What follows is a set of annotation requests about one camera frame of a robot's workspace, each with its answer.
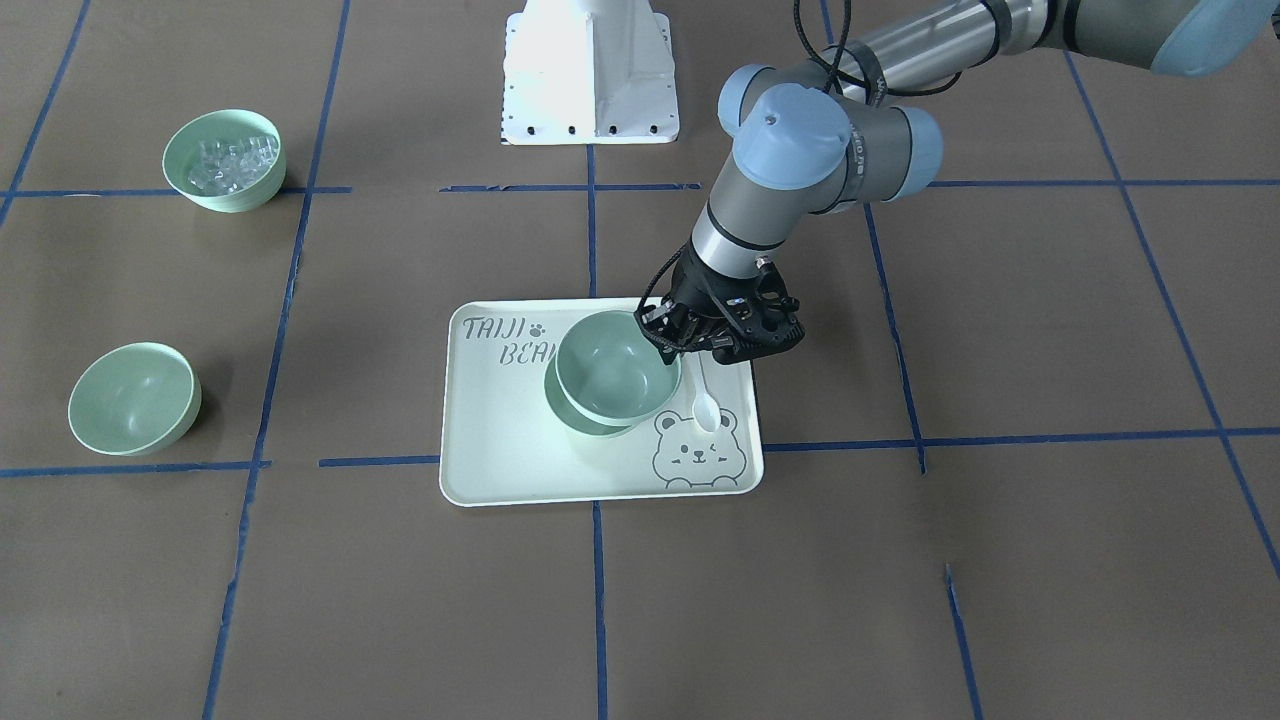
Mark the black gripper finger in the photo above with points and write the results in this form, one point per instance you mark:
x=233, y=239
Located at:
x=668, y=333
x=727, y=348

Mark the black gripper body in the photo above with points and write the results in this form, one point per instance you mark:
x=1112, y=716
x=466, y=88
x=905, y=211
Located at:
x=693, y=291

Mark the green bowl front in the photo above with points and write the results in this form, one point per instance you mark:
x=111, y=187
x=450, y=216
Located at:
x=134, y=401

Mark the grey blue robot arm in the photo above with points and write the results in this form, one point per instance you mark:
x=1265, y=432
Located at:
x=829, y=133

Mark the white plastic spoon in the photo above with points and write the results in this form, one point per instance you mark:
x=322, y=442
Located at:
x=705, y=407

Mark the green bowl on tray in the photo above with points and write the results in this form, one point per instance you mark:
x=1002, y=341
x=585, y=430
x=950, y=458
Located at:
x=570, y=417

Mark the pale green serving tray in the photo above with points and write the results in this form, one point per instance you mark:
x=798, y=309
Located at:
x=501, y=443

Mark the green bowl with ice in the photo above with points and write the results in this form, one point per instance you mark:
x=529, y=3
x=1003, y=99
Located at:
x=180, y=152

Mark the clear ice cubes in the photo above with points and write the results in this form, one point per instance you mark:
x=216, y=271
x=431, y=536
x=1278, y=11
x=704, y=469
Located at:
x=228, y=165

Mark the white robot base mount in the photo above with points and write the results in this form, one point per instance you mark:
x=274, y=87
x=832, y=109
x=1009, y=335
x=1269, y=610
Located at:
x=581, y=72

